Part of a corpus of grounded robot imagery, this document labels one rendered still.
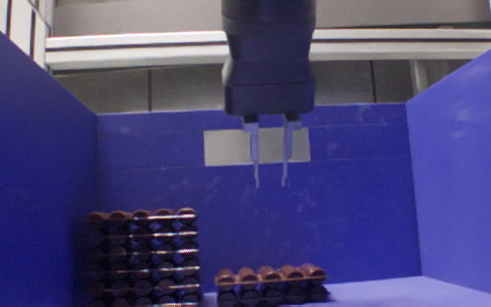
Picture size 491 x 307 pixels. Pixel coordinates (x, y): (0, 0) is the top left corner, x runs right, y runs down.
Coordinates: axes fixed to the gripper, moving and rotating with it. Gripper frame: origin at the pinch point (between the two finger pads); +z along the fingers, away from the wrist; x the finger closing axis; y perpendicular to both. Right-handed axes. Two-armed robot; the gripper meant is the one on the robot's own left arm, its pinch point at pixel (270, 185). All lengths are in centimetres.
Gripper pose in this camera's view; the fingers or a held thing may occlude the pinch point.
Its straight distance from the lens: 41.4
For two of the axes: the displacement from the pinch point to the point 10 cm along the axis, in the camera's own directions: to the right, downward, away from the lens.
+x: -10.0, 0.4, -0.9
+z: 0.0, 9.0, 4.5
